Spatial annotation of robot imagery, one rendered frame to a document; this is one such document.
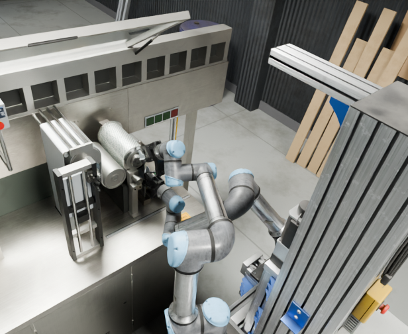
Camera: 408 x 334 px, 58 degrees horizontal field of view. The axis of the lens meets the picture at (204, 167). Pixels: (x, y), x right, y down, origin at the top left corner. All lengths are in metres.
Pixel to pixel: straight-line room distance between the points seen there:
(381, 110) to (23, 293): 1.56
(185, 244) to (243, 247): 1.93
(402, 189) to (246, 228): 2.43
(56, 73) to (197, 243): 1.03
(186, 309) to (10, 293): 0.80
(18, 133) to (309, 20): 3.20
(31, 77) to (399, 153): 1.47
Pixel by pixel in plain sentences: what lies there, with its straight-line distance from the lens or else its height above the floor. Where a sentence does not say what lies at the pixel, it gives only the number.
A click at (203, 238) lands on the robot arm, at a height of 1.46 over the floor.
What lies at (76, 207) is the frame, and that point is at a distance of 1.69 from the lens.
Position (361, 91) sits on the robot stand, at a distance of 1.03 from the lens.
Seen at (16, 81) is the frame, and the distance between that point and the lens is 1.80.
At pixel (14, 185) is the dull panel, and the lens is 2.09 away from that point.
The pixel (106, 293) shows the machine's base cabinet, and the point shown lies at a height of 0.70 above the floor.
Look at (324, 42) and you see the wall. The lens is 4.21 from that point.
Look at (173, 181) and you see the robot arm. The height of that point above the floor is 1.40.
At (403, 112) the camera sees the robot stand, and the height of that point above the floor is 2.03.
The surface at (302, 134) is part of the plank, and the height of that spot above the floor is 0.33.
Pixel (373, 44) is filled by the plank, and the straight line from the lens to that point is 3.68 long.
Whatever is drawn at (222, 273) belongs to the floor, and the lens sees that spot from 2.97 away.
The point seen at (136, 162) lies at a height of 1.25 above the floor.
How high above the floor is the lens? 2.44
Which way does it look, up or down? 40 degrees down
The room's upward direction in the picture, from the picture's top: 9 degrees clockwise
